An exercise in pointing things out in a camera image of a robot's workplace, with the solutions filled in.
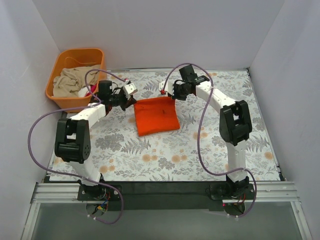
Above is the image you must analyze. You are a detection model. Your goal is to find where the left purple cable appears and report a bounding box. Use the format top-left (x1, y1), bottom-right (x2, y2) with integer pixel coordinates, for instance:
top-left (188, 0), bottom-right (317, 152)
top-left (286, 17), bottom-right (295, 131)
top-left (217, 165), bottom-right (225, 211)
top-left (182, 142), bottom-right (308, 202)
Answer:
top-left (27, 69), bottom-right (125, 225)

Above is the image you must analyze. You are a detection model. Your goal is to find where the aluminium frame rail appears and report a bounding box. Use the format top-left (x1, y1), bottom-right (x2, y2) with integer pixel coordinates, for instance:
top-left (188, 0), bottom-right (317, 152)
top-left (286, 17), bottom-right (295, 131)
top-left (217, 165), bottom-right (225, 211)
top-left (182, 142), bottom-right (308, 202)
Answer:
top-left (31, 181), bottom-right (300, 203)

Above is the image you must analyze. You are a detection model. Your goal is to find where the beige t shirt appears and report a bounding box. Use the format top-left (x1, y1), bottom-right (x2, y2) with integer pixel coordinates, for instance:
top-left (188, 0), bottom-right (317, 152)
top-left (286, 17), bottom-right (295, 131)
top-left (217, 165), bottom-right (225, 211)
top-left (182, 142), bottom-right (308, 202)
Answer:
top-left (53, 64), bottom-right (100, 98)

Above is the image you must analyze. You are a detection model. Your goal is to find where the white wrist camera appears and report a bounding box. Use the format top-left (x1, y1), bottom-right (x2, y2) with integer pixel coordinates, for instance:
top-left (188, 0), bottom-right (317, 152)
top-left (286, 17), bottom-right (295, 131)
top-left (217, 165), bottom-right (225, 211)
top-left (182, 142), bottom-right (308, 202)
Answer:
top-left (158, 80), bottom-right (175, 96)
top-left (122, 78), bottom-right (138, 100)

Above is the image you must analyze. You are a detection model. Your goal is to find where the pink garment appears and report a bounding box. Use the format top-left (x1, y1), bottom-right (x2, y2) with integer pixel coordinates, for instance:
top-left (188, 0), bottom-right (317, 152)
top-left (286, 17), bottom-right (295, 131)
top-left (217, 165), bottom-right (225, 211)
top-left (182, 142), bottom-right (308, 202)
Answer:
top-left (85, 85), bottom-right (97, 97)

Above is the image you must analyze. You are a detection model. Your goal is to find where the orange plastic basket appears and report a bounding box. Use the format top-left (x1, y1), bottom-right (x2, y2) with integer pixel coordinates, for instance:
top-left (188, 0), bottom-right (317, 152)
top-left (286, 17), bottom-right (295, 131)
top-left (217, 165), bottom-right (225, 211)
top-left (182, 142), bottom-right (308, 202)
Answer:
top-left (45, 48), bottom-right (106, 109)

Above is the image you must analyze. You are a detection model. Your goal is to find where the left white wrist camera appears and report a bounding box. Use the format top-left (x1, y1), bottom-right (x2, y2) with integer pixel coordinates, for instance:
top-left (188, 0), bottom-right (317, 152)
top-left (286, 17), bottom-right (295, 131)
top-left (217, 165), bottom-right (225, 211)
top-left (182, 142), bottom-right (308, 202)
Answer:
top-left (122, 78), bottom-right (138, 100)

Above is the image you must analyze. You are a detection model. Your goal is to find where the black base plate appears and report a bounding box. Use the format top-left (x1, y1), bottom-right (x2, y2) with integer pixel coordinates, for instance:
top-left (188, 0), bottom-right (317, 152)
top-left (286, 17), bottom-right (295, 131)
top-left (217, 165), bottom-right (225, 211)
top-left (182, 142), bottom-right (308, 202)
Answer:
top-left (77, 181), bottom-right (255, 211)

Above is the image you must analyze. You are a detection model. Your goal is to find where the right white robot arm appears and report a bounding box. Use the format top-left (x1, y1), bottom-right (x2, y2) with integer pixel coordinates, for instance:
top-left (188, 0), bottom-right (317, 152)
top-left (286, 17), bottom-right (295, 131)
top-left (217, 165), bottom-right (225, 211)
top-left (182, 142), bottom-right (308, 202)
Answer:
top-left (162, 63), bottom-right (252, 200)

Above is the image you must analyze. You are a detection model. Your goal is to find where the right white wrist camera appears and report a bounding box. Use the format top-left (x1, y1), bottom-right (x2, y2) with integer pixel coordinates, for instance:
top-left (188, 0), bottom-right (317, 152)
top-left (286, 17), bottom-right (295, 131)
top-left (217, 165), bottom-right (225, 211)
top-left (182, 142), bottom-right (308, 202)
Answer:
top-left (158, 80), bottom-right (175, 96)

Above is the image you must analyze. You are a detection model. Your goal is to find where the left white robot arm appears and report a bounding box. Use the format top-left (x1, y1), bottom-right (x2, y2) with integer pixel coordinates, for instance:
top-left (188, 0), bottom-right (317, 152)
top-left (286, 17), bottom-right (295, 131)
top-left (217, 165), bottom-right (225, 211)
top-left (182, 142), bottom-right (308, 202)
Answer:
top-left (54, 79), bottom-right (138, 200)

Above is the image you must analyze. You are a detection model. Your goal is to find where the white garment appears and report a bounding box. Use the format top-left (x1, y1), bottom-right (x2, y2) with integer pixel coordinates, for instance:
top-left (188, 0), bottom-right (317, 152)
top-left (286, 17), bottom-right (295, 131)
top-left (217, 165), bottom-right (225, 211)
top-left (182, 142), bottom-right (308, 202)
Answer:
top-left (78, 87), bottom-right (91, 98)

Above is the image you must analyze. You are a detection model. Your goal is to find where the orange t shirt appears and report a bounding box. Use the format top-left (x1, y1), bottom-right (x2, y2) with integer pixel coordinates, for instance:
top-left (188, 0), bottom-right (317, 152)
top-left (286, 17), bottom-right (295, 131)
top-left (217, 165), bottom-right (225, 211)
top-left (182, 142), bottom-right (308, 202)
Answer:
top-left (134, 96), bottom-right (180, 137)

